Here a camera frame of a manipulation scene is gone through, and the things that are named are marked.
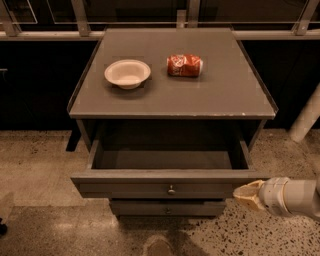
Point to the white paper bowl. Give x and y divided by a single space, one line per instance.
127 74

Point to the white pillar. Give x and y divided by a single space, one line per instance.
307 117

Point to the crushed red soda can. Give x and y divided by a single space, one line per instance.
184 65

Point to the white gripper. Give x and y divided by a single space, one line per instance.
272 194

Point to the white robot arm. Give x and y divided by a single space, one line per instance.
302 197

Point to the grey top drawer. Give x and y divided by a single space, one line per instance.
139 173

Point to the grey drawer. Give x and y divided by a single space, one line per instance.
193 208
139 173

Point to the grey drawer cabinet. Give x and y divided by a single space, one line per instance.
225 105

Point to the grey bottom drawer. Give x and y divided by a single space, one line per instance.
193 208

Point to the metal window railing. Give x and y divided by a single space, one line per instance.
88 19

